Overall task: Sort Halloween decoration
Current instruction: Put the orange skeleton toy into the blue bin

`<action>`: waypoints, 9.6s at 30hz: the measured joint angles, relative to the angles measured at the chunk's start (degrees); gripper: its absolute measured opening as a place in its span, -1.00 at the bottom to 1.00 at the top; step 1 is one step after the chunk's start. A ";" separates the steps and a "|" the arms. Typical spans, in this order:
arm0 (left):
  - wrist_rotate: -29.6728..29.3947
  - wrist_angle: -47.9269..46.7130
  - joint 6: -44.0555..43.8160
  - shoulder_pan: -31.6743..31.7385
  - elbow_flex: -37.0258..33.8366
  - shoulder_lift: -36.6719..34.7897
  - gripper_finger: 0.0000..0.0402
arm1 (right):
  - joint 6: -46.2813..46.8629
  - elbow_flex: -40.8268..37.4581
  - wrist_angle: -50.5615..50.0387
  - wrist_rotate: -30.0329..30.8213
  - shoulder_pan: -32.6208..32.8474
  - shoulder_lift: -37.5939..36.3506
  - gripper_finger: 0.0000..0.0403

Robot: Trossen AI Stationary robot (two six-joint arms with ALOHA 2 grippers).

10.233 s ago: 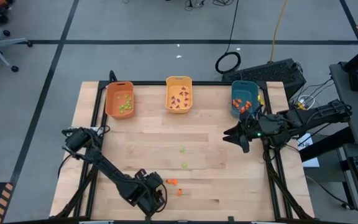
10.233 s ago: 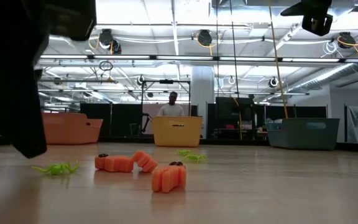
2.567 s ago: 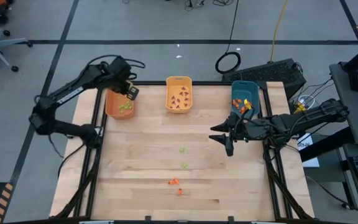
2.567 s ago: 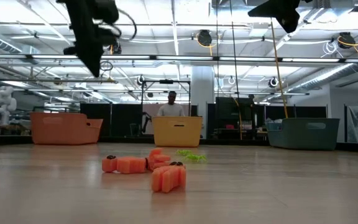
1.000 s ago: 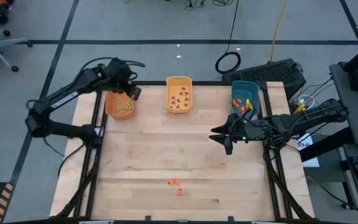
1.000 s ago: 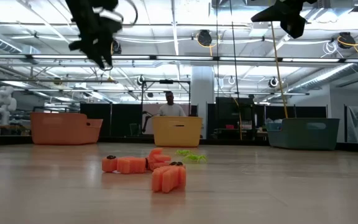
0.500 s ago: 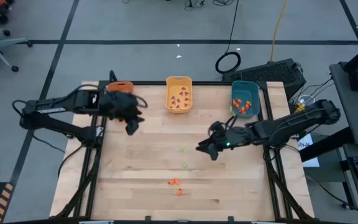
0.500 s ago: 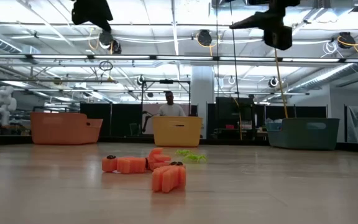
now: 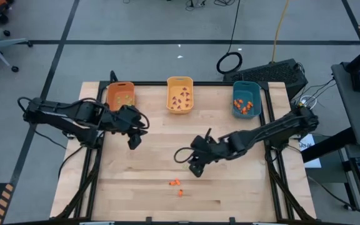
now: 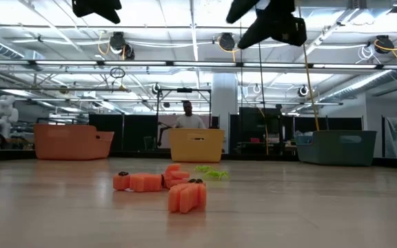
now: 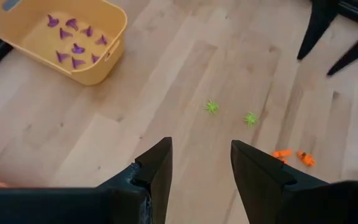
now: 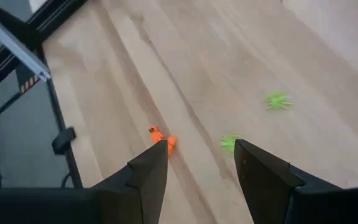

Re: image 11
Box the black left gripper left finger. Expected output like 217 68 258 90
98 136 173 224

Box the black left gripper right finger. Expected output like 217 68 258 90
230 139 329 224

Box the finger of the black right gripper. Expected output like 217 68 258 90
296 0 341 61
326 29 358 77

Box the small green plastic spider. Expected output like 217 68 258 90
204 99 220 115
243 111 259 128

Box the yellow plastic bin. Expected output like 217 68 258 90
0 0 129 86

